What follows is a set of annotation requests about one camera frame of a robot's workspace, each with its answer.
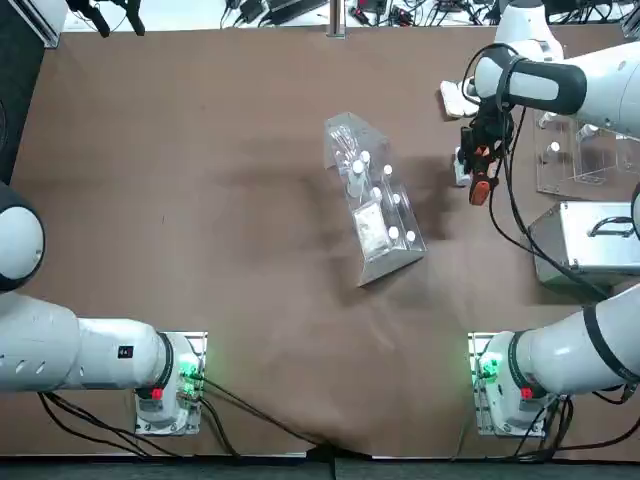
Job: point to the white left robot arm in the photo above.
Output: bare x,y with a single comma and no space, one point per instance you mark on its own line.
100,360

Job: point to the white flat packet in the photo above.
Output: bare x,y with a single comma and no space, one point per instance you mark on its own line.
370,230

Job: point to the aluminium frame profile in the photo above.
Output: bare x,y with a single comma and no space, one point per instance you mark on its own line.
47,27

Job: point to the clear acrylic compartment tray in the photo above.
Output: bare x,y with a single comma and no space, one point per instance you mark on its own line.
555,180

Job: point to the aluminium post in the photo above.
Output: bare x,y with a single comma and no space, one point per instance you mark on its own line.
336,17

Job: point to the large dark power adapter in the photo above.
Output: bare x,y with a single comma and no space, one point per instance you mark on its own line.
295,4

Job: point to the large clear bottle white cap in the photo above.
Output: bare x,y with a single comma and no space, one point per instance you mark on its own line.
357,175

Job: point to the bag of cotton swabs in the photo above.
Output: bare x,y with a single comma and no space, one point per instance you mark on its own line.
341,142

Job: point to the white plastic pill case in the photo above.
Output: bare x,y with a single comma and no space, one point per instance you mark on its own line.
452,102

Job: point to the clear acrylic display shelf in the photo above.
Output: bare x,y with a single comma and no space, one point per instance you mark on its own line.
390,270

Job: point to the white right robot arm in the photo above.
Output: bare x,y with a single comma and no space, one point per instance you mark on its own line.
540,85

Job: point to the small white cap bottle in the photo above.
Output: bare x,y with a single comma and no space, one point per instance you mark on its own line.
388,170
396,199
376,193
394,232
411,236
365,156

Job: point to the orange black barcode scanner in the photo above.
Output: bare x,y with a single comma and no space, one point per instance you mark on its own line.
480,192

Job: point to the small dark power adapter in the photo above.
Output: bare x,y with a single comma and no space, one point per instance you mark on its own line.
250,10

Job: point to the silver metal case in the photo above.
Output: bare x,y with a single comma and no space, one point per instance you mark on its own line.
560,245

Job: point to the small white vial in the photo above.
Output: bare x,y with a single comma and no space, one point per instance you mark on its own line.
554,149
586,132
547,119

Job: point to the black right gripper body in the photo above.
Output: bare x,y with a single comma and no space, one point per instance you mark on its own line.
492,125

